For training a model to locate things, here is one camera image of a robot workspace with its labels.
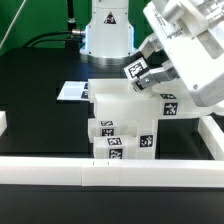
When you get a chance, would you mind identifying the white fence wall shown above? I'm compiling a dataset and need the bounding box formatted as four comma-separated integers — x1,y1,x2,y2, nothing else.
0,111,7,136
198,116,224,161
0,156,224,188

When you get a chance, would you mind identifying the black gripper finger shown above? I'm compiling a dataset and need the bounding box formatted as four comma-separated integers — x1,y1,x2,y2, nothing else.
138,62,178,88
131,33,163,62

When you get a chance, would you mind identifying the black cable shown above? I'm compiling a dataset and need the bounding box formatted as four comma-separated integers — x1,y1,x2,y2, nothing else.
24,29,87,48

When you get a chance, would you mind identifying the white chair backrest frame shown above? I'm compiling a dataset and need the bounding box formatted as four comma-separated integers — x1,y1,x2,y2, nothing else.
88,79,224,120

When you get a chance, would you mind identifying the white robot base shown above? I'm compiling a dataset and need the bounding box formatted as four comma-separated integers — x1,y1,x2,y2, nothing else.
80,0,135,65

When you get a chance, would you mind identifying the white fence front wall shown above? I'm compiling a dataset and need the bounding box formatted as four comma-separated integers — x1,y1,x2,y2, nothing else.
0,156,224,188

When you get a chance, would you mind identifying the white fence left wall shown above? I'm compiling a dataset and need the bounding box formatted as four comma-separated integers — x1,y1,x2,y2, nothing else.
0,111,7,136

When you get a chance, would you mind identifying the white marker base plate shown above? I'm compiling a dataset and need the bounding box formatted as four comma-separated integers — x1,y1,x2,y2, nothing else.
57,81,89,101

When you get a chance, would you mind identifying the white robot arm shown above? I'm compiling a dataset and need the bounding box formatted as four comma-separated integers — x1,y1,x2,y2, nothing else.
139,0,224,107

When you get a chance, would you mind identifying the white fence right wall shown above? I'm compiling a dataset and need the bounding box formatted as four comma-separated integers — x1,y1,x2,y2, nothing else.
198,116,224,161

